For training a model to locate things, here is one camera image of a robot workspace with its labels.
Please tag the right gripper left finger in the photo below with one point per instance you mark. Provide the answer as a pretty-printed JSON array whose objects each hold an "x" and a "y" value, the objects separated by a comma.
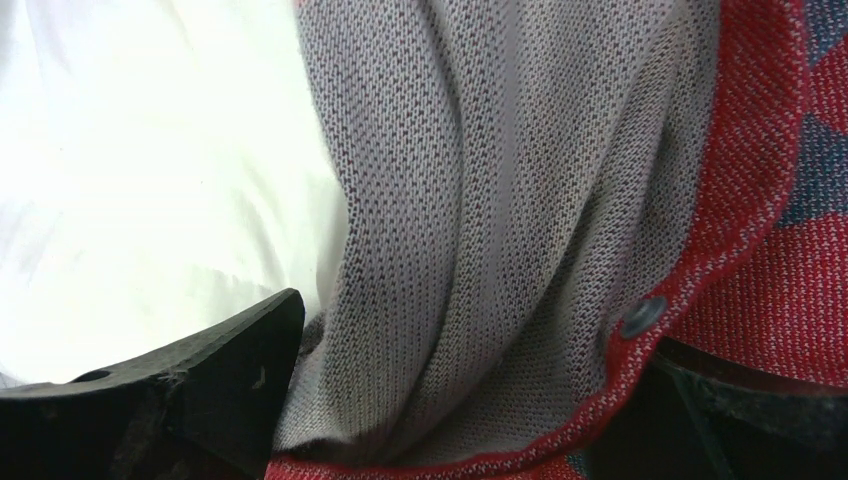
[{"x": 203, "y": 407}]

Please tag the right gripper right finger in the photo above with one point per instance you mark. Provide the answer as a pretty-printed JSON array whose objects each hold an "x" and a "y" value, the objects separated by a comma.
[{"x": 696, "y": 416}]

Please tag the white pillow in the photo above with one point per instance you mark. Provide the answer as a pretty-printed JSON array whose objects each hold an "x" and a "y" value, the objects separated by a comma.
[{"x": 163, "y": 167}]

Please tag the red printed pillowcase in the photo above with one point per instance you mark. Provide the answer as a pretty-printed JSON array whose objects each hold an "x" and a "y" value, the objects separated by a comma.
[{"x": 762, "y": 232}]

